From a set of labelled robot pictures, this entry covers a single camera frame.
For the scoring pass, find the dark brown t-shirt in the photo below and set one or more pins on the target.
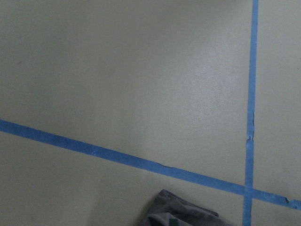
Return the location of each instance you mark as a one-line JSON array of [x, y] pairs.
[[168, 209]]

